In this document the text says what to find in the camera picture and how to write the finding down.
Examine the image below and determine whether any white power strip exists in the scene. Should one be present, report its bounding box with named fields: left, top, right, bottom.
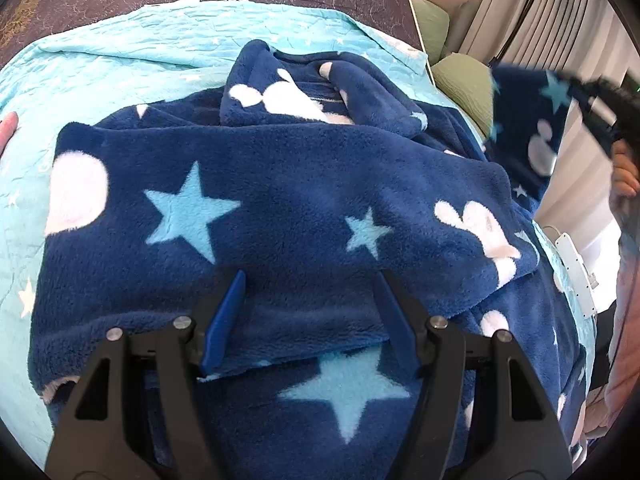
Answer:
left=554, top=232, right=600, bottom=319

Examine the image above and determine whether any navy star print fleece garment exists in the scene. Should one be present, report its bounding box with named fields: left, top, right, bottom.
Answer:
left=30, top=39, right=588, bottom=480

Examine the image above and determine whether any pale pink rounded object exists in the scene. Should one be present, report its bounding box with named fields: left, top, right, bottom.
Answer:
left=0, top=111, right=20, bottom=158

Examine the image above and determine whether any person's pink clothing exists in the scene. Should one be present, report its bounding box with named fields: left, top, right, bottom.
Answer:
left=581, top=260, right=640, bottom=443

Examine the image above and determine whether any green pillow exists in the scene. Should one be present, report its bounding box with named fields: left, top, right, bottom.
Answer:
left=430, top=53, right=497, bottom=137
left=409, top=0, right=452, bottom=62

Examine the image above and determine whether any person's right hand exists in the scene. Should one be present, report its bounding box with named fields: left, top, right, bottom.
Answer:
left=611, top=140, right=640, bottom=199

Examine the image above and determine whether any white pleated curtain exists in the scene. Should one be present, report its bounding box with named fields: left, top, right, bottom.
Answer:
left=447, top=0, right=640, bottom=243

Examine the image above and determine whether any light blue star blanket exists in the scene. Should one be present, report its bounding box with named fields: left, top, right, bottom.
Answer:
left=0, top=0, right=598, bottom=461

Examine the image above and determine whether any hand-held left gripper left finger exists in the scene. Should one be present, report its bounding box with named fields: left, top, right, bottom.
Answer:
left=45, top=270, right=248, bottom=480

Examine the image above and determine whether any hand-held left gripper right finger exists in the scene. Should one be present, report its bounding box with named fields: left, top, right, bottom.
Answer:
left=377, top=270, right=573, bottom=480

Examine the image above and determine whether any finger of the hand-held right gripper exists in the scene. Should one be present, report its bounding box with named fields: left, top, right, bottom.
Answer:
left=567, top=79, right=623, bottom=158

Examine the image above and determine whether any person's right forearm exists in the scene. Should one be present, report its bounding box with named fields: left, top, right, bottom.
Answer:
left=614, top=194, right=640, bottom=281

